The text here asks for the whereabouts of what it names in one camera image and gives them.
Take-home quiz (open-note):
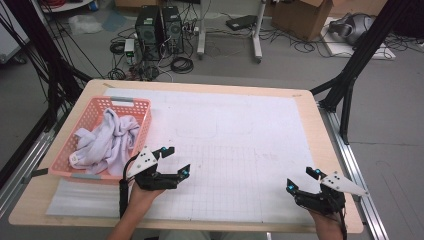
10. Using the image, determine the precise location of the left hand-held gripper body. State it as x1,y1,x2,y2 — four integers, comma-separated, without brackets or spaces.
126,145,179,192

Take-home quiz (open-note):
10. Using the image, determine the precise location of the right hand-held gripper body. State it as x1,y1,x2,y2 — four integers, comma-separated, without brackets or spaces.
294,171,369,216

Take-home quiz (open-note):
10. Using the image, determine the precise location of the lilac printed garment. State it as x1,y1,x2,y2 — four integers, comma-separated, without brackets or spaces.
68,108,141,177

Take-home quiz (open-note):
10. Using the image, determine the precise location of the pink plastic basket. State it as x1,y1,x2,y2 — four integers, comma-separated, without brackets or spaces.
48,95,153,186

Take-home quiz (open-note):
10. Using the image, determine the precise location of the person's right hand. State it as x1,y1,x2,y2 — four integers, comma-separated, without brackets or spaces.
308,210,344,240

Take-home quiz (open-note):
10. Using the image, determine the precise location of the person's left hand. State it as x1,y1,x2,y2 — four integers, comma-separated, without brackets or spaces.
128,182,166,218

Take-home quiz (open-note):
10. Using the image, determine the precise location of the person's grey clothing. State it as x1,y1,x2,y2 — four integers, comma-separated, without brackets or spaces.
156,229,269,240

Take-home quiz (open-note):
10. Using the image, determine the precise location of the white grid mat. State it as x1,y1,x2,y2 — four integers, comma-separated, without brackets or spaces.
45,87,331,225

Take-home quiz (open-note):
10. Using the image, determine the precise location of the small white box green light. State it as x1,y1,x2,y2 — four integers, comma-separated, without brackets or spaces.
123,38,136,58

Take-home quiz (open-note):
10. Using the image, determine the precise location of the large black computer tower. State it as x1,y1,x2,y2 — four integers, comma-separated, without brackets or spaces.
134,5,164,62

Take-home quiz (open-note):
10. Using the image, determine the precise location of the slim black computer tower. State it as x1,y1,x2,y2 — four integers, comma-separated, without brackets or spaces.
161,5,185,55

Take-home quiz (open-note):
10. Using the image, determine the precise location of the white flat board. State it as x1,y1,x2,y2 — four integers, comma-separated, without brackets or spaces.
320,16,397,61

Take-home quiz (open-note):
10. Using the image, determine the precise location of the blue sheet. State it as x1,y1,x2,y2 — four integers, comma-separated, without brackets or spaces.
101,9,128,33

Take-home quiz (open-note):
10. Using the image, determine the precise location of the white metal stand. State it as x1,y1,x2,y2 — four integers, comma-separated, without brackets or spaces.
196,0,268,64

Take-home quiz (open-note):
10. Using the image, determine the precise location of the clear plastic bag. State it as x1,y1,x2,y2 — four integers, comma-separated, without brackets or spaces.
68,13,104,36

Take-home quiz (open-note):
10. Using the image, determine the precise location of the flat black device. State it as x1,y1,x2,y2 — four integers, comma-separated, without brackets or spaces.
225,14,258,32

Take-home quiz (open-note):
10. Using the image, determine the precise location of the grey rounded machine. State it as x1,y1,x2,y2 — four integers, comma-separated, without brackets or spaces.
328,12,376,46

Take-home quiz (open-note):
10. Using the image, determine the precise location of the open cardboard box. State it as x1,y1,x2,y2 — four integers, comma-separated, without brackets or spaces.
270,0,334,42

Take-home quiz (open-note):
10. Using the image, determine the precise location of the white round table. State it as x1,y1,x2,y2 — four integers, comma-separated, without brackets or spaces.
39,0,94,14

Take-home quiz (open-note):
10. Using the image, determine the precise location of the white cabinet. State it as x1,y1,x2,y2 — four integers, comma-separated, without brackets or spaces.
0,0,31,64

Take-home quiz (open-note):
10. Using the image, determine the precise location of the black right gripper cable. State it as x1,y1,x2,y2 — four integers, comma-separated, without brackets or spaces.
336,199,348,240

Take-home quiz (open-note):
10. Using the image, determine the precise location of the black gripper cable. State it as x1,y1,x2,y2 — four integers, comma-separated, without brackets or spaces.
119,151,141,219
336,199,348,240

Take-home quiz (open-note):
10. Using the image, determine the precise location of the aluminium rail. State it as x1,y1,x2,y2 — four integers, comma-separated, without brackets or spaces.
0,109,68,218
318,103,389,240

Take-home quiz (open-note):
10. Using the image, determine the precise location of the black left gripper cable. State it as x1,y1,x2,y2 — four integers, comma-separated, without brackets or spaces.
119,151,141,219

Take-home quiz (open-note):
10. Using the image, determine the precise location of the coiled black cable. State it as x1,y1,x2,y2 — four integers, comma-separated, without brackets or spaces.
170,56,195,75

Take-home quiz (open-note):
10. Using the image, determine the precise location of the grey metal bracket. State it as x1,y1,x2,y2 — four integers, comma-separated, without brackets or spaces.
21,167,49,184

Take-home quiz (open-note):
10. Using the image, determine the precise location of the black frame strut with cables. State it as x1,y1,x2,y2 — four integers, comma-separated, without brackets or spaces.
0,0,94,134

